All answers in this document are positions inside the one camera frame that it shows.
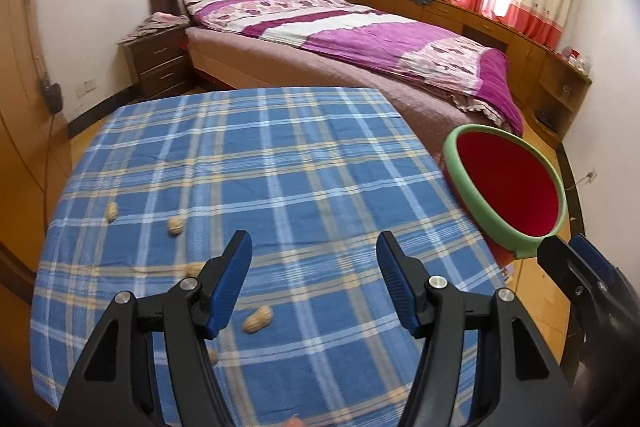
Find red bucket green rim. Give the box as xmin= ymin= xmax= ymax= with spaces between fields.
xmin=442 ymin=124 xmax=567 ymax=268

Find peanut shell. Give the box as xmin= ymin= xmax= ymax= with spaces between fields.
xmin=167 ymin=216 xmax=184 ymax=236
xmin=242 ymin=306 xmax=273 ymax=334
xmin=105 ymin=200 xmax=118 ymax=223

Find blue plaid tablecloth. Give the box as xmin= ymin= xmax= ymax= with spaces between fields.
xmin=30 ymin=88 xmax=503 ymax=426

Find long wooden cabinet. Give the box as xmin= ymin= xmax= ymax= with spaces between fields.
xmin=347 ymin=0 xmax=591 ymax=147

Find bottles on cabinet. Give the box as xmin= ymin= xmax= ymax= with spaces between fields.
xmin=561 ymin=46 xmax=592 ymax=76

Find purple floral quilt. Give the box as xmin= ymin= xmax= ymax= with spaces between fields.
xmin=183 ymin=0 xmax=523 ymax=135

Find dark wooden bed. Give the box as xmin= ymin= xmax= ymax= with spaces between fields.
xmin=150 ymin=0 xmax=523 ymax=154

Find dark wooden nightstand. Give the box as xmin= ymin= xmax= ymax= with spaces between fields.
xmin=119 ymin=26 xmax=193 ymax=100

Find wooden wardrobe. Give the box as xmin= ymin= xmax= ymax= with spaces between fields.
xmin=1 ymin=0 xmax=72 ymax=303

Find pink cloth on nightstand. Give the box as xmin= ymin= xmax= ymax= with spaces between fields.
xmin=118 ymin=12 xmax=190 ymax=44

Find wall power socket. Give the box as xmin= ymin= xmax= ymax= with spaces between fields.
xmin=75 ymin=78 xmax=96 ymax=98

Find black plug with cable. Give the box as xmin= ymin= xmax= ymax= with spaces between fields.
xmin=39 ymin=78 xmax=63 ymax=227

